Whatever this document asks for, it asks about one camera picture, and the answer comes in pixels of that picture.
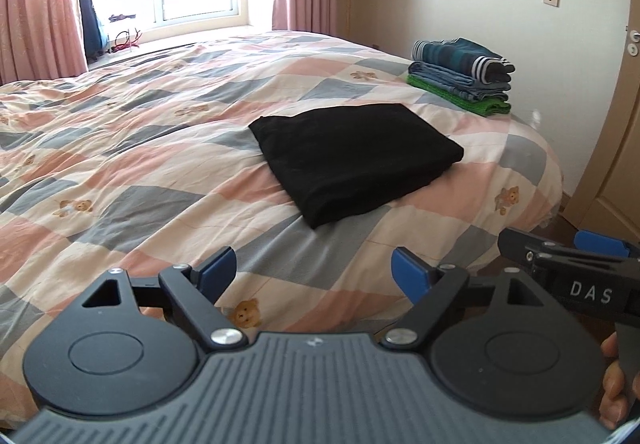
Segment black pants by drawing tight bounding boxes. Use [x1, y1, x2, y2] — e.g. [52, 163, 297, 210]
[250, 103, 464, 229]

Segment person's right hand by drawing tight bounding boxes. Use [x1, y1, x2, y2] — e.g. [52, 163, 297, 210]
[599, 333, 630, 430]

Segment wooden door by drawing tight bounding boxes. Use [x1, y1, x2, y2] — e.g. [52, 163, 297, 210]
[562, 0, 639, 242]

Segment checkered pink grey quilt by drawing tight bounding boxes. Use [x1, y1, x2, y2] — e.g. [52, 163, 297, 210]
[1, 32, 563, 429]

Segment green folded garment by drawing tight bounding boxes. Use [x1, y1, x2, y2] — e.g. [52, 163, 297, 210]
[407, 75, 511, 117]

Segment striped blue folded garment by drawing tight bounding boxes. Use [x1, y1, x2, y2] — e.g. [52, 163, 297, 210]
[412, 38, 515, 84]

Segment dark blue item at window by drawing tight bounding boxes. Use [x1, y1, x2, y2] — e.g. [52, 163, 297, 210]
[79, 0, 108, 63]

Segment pink curtain near headboard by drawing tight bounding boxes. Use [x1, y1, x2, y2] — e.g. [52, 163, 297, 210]
[1, 0, 87, 84]

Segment wooden coat stand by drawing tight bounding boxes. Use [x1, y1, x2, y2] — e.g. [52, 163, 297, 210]
[335, 0, 352, 39]

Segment silver door handle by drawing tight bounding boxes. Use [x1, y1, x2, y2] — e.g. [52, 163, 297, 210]
[626, 30, 640, 56]

